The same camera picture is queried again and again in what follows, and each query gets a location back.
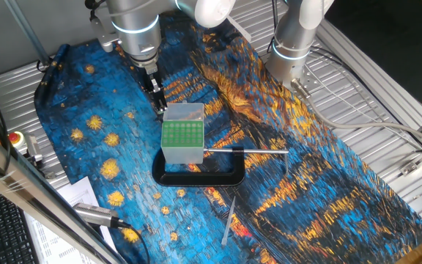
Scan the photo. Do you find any starry night painted cloth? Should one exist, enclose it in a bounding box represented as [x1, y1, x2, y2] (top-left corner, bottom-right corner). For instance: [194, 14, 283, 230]
[34, 10, 422, 264]

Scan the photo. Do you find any aluminium frame bar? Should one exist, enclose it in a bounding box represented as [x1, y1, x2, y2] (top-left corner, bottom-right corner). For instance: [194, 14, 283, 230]
[0, 120, 127, 264]

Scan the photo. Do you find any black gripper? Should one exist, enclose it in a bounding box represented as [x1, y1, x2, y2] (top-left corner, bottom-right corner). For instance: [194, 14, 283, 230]
[141, 67, 169, 114]

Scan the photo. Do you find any black keyboard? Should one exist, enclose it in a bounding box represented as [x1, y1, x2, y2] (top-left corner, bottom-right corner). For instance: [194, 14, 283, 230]
[0, 179, 40, 264]

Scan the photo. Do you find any thick grey robot cable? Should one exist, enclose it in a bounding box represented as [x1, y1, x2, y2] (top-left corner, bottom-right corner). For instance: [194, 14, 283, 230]
[291, 78, 422, 147]

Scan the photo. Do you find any black camera cable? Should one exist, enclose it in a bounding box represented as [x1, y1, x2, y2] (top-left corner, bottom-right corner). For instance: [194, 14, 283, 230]
[121, 219, 152, 264]

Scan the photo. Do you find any black C-clamp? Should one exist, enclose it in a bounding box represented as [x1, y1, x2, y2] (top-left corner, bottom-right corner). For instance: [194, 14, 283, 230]
[151, 145, 291, 188]

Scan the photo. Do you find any printed paper sheet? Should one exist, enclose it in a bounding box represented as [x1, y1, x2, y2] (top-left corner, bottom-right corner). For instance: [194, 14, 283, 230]
[23, 175, 119, 264]

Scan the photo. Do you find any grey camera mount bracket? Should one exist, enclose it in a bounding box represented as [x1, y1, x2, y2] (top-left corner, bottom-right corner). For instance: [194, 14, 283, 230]
[23, 133, 56, 180]

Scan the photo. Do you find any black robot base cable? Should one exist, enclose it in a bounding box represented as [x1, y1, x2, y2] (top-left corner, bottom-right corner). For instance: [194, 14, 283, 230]
[267, 0, 281, 54]

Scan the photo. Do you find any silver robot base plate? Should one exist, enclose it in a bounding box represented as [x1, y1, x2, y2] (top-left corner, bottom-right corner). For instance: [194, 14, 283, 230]
[287, 67, 325, 97]

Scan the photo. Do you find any green rack pipette tip box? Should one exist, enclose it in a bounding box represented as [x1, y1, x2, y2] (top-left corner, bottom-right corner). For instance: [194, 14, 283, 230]
[160, 100, 205, 165]

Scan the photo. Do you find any grey metal pole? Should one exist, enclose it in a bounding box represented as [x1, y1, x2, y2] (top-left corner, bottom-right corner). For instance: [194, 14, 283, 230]
[4, 0, 51, 66]

